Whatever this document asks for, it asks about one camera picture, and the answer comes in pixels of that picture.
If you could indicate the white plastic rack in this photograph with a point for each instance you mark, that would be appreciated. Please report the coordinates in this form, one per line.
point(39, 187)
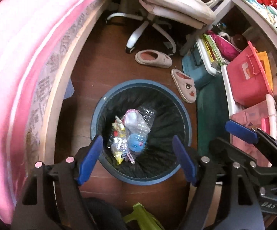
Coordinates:
point(227, 86)

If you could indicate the orange paper bag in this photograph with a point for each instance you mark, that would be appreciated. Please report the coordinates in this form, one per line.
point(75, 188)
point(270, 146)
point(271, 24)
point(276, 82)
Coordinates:
point(265, 64)

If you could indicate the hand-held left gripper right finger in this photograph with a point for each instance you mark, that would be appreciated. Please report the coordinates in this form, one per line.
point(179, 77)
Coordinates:
point(184, 160)

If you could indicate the white office chair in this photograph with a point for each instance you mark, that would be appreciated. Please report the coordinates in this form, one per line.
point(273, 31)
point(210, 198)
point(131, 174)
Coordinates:
point(176, 7)

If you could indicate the beige slipper with bear patch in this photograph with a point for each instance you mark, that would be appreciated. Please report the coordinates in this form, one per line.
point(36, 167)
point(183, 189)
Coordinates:
point(185, 85)

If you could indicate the teal storage box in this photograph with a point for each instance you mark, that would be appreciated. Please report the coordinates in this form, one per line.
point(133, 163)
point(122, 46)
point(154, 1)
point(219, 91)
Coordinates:
point(196, 70)

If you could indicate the black bin liner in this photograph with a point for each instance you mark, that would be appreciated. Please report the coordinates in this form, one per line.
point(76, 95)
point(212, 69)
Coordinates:
point(167, 129)

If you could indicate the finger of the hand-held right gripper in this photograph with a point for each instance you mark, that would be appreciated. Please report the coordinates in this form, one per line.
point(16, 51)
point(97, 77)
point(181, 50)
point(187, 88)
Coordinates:
point(241, 130)
point(227, 148)

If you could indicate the red paper bag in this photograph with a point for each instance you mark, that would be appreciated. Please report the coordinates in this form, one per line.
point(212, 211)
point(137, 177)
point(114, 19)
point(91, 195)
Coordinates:
point(246, 83)

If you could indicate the pink striped bed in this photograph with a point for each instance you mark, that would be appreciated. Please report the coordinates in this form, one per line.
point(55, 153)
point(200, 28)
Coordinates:
point(13, 76)

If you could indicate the magenta bag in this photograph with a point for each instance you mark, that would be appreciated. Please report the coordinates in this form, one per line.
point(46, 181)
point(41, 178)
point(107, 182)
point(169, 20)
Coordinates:
point(222, 44)

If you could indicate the green plastic stool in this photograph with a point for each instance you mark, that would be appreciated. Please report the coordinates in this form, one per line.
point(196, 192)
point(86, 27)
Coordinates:
point(140, 215)

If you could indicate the clear packet with yellow contents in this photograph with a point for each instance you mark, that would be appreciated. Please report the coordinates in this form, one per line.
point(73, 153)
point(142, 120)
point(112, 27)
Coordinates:
point(118, 148)

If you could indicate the blue round trash bin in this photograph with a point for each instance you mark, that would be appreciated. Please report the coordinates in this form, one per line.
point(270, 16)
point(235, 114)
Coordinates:
point(140, 84)

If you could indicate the pink plastic clip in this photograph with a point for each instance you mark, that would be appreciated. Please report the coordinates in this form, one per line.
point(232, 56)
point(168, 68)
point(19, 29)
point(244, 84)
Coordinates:
point(130, 158)

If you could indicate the row of books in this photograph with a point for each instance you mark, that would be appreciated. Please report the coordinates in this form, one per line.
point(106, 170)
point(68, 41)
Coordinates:
point(212, 48)

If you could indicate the beige slipper with pink lining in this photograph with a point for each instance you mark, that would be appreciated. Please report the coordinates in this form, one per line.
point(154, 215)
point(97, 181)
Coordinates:
point(152, 58)

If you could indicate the clear plastic bottle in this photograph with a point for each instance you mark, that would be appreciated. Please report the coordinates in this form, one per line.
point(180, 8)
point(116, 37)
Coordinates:
point(138, 134)

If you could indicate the white pink tube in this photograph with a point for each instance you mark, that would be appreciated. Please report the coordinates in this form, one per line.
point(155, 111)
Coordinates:
point(271, 115)

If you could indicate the pale pink paper bag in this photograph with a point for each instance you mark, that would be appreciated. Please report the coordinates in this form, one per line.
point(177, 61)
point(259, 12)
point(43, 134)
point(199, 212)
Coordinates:
point(248, 115)

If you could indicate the blue cloth scrap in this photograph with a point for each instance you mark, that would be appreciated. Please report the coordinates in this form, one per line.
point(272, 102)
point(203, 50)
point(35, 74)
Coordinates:
point(69, 88)

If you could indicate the white desk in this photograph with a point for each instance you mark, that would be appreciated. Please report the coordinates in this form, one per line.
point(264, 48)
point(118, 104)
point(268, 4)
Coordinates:
point(248, 4)

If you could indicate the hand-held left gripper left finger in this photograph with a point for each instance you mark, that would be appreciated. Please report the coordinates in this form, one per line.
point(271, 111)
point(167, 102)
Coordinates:
point(90, 158)

